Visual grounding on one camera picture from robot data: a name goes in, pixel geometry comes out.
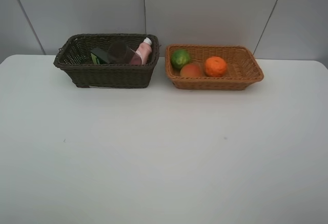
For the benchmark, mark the green lime fruit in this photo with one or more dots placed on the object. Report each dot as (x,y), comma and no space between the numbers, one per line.
(180,58)

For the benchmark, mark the pink bottle white cap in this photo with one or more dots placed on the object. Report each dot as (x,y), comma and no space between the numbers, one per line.
(144,50)

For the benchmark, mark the light orange wicker basket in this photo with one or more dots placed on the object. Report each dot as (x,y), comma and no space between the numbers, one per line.
(242,68)

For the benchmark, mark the red yellow peach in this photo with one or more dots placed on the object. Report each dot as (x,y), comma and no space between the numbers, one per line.
(191,70)

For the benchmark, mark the black green pump bottle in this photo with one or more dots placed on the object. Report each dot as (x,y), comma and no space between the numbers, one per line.
(99,56)

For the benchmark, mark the purple translucent plastic cup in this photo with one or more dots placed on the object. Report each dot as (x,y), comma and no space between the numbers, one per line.
(121,53)

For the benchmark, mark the orange tangerine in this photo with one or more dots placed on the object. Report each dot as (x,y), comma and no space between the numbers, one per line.
(215,66)

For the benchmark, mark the dark brown wicker basket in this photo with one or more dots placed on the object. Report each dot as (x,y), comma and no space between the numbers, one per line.
(75,59)

